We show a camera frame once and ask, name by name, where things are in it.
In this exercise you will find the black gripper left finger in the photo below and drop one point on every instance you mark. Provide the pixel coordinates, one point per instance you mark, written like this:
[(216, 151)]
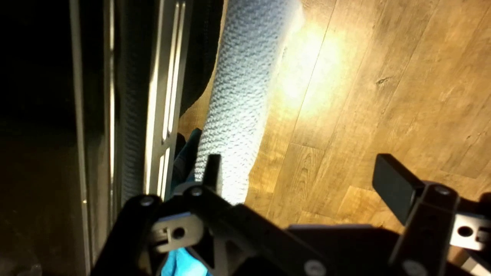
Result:
[(224, 223)]

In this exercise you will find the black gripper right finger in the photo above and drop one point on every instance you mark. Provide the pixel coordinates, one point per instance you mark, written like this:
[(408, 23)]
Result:
[(423, 223)]

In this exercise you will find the grey waffle towel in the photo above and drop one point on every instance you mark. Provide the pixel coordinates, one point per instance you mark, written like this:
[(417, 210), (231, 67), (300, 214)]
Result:
[(239, 92)]

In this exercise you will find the black glass-top stove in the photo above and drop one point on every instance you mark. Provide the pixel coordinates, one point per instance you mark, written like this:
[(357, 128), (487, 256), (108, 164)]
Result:
[(46, 153)]

